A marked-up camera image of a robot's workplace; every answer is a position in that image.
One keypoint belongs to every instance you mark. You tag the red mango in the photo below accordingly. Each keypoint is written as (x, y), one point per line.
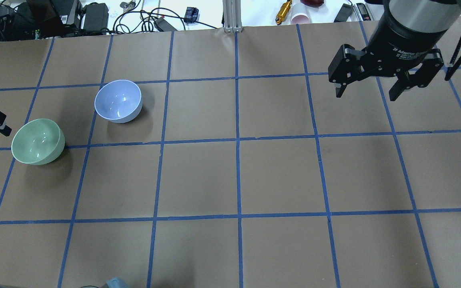
(313, 3)

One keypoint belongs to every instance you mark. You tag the aluminium frame post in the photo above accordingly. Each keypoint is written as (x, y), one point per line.
(232, 16)

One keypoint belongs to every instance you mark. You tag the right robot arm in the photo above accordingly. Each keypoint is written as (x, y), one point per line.
(402, 46)

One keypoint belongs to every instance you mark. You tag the small blue black device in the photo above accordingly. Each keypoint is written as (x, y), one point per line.
(191, 15)

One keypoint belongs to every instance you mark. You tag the black power adapter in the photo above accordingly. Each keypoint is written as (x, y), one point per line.
(95, 18)

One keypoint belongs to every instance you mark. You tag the blue bowl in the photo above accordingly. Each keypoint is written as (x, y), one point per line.
(119, 101)

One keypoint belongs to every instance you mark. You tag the black remote device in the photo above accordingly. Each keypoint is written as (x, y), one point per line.
(344, 13)

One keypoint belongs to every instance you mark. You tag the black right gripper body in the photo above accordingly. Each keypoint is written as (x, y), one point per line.
(404, 42)

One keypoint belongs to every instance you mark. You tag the green bowl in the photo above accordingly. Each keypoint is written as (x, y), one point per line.
(38, 142)

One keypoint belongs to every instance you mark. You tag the pink paper cup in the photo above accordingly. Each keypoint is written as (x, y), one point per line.
(300, 18)

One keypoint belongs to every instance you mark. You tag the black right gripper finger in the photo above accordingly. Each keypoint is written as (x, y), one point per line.
(348, 66)
(430, 65)

